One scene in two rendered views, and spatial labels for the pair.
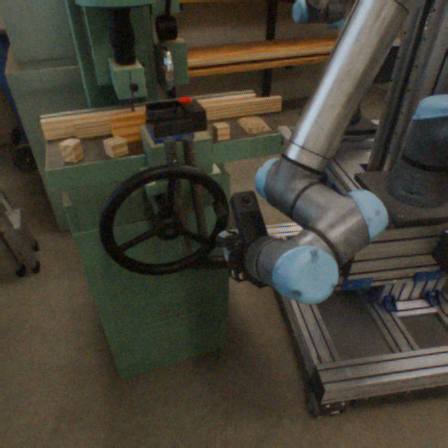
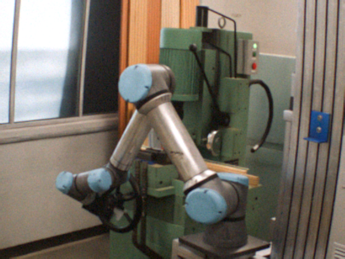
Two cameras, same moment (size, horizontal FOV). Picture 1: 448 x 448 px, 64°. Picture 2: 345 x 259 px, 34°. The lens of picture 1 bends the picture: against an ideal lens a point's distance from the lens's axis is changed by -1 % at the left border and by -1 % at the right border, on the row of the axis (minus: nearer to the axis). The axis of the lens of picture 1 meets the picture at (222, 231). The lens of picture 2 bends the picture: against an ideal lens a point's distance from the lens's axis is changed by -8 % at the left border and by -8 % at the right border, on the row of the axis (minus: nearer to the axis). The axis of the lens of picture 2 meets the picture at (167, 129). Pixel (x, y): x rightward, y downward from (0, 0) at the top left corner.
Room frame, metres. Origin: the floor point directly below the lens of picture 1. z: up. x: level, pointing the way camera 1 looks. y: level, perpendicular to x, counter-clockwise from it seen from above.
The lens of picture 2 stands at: (-0.29, -2.00, 1.46)
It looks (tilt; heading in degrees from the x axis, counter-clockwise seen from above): 9 degrees down; 62
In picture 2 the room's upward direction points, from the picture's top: 3 degrees clockwise
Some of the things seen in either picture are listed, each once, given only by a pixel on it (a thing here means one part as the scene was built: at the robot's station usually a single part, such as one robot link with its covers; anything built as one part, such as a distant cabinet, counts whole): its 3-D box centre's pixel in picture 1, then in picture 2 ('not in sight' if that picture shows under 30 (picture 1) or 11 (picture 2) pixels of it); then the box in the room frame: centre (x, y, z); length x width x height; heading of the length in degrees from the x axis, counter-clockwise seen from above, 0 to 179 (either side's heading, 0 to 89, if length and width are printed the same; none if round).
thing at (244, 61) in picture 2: not in sight; (248, 57); (1.31, 0.22, 1.40); 0.10 x 0.06 x 0.16; 20
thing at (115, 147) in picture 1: (115, 147); not in sight; (0.81, 0.26, 0.92); 0.04 x 0.04 x 0.03; 45
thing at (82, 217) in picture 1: (135, 157); (188, 194); (1.07, 0.28, 0.76); 0.57 x 0.45 x 0.09; 20
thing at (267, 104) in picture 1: (185, 115); (199, 169); (1.01, 0.10, 0.92); 0.60 x 0.02 x 0.04; 110
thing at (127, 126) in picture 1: (157, 123); not in sight; (0.91, 0.17, 0.94); 0.23 x 0.02 x 0.07; 110
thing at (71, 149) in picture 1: (71, 150); not in sight; (0.78, 0.35, 0.92); 0.04 x 0.03 x 0.04; 167
